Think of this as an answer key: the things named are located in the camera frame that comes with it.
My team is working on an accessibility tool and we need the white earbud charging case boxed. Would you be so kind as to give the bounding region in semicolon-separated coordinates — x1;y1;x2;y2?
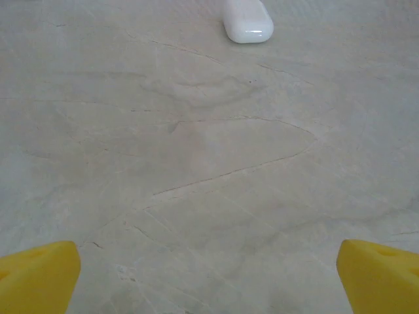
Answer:
223;0;274;44

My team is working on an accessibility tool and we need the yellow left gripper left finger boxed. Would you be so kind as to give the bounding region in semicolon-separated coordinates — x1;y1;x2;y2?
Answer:
0;241;82;314

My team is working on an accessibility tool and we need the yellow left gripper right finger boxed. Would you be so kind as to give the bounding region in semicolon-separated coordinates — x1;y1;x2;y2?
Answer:
337;239;419;314

